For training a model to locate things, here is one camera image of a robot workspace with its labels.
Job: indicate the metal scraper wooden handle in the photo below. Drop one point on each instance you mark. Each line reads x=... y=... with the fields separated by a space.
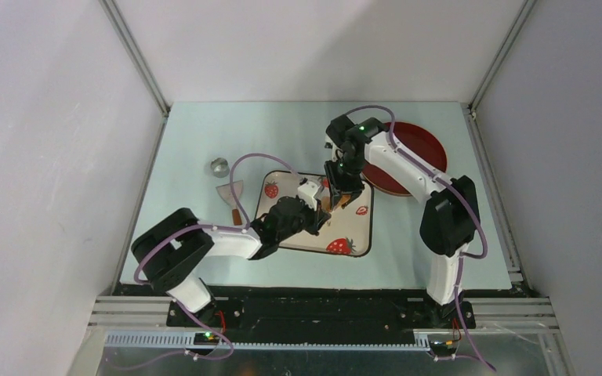
x=230 y=193

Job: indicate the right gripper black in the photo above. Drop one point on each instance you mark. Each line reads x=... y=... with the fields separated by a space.
x=337 y=187

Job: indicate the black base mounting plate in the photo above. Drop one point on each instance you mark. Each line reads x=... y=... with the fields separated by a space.
x=310 y=316

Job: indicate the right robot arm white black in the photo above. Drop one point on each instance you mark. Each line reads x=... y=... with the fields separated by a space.
x=450 y=217

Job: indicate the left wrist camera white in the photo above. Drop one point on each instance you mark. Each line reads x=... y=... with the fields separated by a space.
x=310 y=191

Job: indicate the round red plate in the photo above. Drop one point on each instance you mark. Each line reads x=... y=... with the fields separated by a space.
x=422 y=143

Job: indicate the strawberry pattern white tray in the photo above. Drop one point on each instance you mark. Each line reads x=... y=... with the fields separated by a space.
x=347 y=232

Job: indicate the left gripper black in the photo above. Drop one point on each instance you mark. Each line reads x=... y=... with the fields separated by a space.
x=318 y=218

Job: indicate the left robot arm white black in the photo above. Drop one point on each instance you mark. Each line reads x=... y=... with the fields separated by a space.
x=168 y=253

